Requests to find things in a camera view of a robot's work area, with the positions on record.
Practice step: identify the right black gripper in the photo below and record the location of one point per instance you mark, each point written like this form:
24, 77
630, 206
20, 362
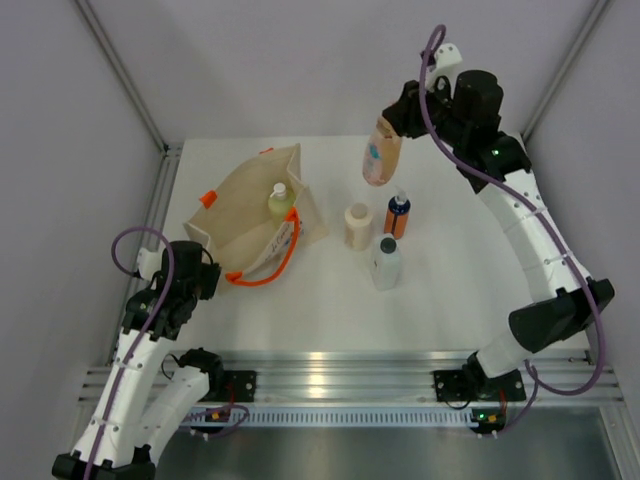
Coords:
400, 118

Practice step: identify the orange bottle pink cap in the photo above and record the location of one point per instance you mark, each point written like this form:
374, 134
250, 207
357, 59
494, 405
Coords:
382, 154

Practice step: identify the blue orange pump bottle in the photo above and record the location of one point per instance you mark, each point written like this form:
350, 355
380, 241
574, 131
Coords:
397, 214

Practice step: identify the beige round cap bottle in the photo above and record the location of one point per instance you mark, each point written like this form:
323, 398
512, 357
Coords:
358, 226

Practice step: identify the white bottle dark grey cap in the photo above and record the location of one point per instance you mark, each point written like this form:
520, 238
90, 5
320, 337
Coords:
386, 262

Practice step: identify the beige canvas bag orange handles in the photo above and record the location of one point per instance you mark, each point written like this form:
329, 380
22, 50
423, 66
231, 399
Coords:
234, 225

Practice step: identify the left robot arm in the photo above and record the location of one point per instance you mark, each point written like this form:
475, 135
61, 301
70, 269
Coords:
128, 431

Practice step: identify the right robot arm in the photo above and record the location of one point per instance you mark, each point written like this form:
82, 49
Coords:
463, 119

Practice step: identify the green pump bottle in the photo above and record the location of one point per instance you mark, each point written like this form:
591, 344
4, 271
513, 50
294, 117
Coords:
280, 201

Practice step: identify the right aluminium frame post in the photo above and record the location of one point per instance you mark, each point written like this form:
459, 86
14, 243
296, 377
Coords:
587, 27

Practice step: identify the aluminium frame post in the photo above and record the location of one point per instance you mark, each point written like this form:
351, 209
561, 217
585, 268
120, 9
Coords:
119, 69
587, 27

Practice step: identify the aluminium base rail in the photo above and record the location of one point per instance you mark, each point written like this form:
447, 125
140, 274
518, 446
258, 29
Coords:
383, 378

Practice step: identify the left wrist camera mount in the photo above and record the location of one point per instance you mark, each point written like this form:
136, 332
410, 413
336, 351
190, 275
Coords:
148, 263

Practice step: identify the left aluminium frame post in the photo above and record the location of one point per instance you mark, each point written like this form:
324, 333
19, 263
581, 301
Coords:
119, 69

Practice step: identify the slotted cable duct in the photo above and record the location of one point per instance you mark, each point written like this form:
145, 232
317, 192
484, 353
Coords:
340, 417

